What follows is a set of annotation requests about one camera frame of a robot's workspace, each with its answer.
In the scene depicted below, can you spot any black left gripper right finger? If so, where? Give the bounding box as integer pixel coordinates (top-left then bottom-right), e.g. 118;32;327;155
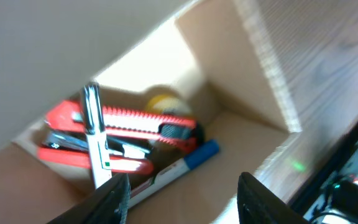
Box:
237;172;308;224

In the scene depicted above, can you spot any orange stapler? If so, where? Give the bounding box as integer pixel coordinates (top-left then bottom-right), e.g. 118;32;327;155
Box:
37;131;154;175

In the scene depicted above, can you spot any black whiteboard marker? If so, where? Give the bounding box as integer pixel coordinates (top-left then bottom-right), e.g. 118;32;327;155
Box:
80;83;112;189

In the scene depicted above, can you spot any cardboard box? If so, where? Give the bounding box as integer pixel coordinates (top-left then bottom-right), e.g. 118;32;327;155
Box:
0;1;301;223

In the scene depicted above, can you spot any blue whiteboard marker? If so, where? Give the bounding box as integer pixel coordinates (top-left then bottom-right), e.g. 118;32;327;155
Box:
128;139;219;208

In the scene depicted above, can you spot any orange utility knife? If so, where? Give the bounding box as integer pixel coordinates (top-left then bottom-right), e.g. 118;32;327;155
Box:
46;100;204;153

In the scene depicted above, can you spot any clear tape roll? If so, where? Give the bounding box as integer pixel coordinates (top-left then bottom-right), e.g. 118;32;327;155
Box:
144;95;193;116

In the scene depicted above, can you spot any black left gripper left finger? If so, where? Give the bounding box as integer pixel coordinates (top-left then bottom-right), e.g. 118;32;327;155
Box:
48;173;131;224

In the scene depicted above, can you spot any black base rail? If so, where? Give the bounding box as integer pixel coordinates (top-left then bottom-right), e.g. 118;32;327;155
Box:
289;122;358;223

